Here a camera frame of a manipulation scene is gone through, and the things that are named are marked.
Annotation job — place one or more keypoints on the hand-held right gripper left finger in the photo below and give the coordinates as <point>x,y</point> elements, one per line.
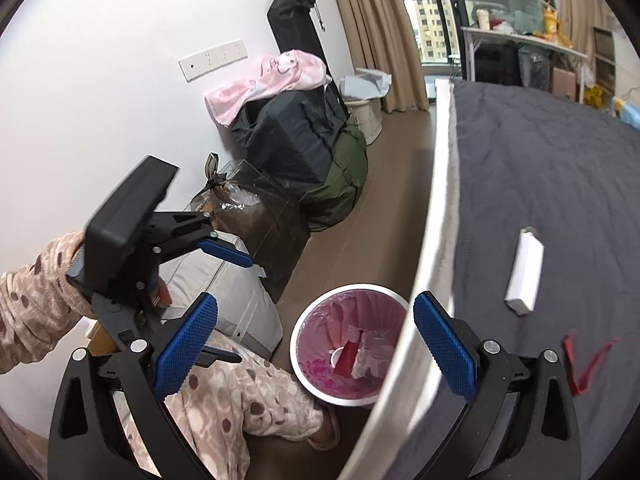
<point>185,345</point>

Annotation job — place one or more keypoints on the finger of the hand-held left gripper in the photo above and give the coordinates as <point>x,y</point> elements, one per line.
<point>220,358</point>
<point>225,252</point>

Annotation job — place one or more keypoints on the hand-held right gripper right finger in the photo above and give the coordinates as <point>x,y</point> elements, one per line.
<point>445,345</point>

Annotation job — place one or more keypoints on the clear plastic tray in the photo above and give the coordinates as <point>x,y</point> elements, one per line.
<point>375,355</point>

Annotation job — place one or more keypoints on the red paper piece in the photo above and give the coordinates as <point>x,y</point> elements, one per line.
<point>347,360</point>

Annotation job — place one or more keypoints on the metal bin with pink liner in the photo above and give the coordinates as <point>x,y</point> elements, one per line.
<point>320,325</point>

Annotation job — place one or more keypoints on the white paper cup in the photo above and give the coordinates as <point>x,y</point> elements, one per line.
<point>331,357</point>

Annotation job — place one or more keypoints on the person's left forearm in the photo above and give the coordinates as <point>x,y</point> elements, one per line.
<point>35,305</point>

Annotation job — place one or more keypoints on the spotted pajama clothing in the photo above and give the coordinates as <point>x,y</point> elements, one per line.
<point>240,400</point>

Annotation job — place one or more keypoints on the clear gift box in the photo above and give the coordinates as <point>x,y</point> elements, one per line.
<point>270,240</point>

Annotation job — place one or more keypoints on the grey storage bag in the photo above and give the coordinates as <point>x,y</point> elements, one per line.
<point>245,305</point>

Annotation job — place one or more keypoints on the white cardboard box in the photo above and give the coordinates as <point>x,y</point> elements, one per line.
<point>525,270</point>

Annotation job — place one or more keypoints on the white mattress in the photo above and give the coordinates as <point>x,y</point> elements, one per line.
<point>440,220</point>

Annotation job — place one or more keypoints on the pink slipper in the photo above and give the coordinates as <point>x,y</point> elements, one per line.
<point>325,430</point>

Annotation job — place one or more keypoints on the dark navy storage bag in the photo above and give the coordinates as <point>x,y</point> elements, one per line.
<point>295,145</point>

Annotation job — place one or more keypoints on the red ribbon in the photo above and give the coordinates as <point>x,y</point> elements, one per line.
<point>575,385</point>

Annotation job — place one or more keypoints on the green duffel bag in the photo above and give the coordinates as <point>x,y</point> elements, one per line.
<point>345,180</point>

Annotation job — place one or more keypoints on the pink cloth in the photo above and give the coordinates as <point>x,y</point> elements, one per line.
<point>280,77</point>

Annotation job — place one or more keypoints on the dark bed blanket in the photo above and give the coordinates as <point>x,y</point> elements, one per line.
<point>550,185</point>

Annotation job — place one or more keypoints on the white basket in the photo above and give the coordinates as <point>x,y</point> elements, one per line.
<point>367,120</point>

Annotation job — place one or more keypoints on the white plastic bag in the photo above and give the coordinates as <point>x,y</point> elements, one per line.
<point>365,85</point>

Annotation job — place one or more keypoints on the tall black bag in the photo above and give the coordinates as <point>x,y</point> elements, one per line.
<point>295,15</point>

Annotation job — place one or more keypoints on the beige curtain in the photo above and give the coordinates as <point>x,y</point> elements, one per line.
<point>580,0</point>
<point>370,35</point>

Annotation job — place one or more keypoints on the brown cardboard box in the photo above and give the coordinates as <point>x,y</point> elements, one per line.
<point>562,84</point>

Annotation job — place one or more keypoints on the yellow box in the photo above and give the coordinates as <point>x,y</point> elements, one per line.
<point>596,96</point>

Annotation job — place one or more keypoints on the blue pack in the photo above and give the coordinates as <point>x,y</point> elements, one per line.
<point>631,116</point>

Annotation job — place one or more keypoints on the window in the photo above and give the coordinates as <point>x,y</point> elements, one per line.
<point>430,15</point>

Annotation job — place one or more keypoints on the white table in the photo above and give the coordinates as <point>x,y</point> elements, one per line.
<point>525,37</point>

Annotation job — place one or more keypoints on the white tumbler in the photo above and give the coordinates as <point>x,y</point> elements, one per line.
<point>483,20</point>

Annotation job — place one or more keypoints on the yellow figure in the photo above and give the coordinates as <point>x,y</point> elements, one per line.
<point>550,22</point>

